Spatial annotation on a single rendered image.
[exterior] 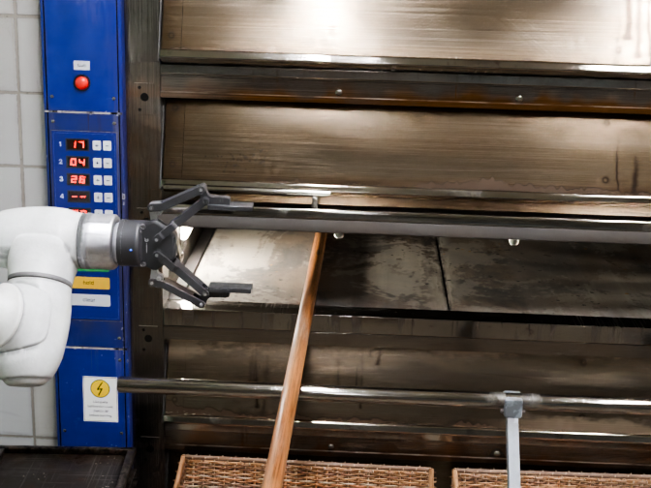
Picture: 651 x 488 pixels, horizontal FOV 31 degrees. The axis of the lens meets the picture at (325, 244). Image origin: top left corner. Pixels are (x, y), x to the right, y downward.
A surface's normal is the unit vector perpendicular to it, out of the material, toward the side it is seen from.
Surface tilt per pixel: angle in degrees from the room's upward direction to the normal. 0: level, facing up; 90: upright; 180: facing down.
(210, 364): 70
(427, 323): 90
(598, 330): 90
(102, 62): 90
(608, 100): 90
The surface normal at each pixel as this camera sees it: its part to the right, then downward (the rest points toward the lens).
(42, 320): 0.72, -0.17
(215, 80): -0.04, 0.29
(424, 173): -0.03, -0.06
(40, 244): 0.07, -0.25
